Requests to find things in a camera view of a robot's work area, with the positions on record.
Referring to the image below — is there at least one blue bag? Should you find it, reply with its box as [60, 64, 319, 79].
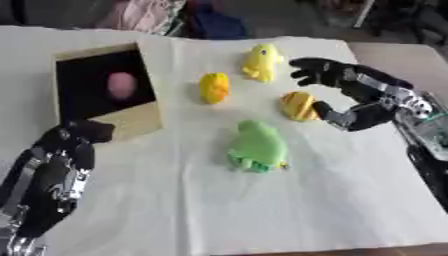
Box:
[187, 2, 249, 40]

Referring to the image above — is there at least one green frog soft toy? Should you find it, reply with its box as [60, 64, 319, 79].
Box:
[225, 119, 291, 174]

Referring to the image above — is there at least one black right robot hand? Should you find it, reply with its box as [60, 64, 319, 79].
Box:
[288, 57, 434, 132]

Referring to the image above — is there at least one orange striped toy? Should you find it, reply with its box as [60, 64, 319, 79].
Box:
[278, 91, 324, 122]

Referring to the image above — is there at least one pink cloth pile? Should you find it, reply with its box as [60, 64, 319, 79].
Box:
[94, 0, 188, 36]

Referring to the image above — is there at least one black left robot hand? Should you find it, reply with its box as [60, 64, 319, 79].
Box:
[0, 119, 118, 239]

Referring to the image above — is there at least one yellow duck soft toy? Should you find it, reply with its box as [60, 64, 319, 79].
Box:
[239, 43, 287, 84]

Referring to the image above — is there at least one tan cardboard box black inside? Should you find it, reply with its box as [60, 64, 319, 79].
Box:
[50, 42, 165, 144]

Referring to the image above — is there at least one pink ball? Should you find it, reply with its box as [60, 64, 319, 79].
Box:
[106, 71, 140, 101]

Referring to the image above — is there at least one yellow orange toy fruit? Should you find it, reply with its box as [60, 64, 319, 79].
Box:
[197, 72, 231, 105]

